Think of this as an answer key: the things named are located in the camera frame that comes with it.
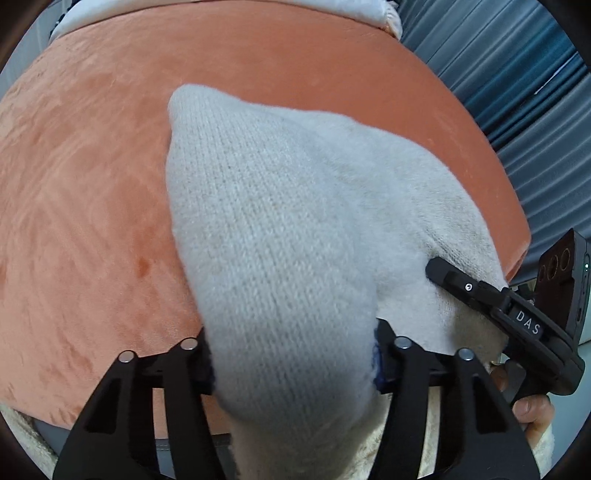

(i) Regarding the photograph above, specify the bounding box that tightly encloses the cream knit heart sweater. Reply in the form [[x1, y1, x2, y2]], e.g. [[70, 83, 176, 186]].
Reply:
[[166, 85, 507, 479]]

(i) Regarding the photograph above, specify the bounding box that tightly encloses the person's right hand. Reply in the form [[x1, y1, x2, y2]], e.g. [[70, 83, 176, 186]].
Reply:
[[490, 364, 555, 449]]

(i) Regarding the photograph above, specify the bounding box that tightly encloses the cream fluffy sleeve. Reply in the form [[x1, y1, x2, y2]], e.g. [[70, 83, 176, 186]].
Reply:
[[525, 425, 555, 478]]

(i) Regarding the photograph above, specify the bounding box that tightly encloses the orange plush bed blanket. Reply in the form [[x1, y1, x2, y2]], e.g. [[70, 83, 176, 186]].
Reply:
[[1, 1, 531, 429]]

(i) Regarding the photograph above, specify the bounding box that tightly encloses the blue grey striped curtain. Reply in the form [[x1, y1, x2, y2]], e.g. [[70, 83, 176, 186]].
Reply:
[[399, 1, 590, 283]]

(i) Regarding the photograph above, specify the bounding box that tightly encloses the white duvet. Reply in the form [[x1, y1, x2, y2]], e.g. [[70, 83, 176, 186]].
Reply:
[[48, 0, 403, 43]]

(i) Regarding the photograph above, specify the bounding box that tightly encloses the black camera box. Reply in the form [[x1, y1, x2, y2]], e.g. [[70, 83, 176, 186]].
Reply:
[[534, 228, 590, 344]]

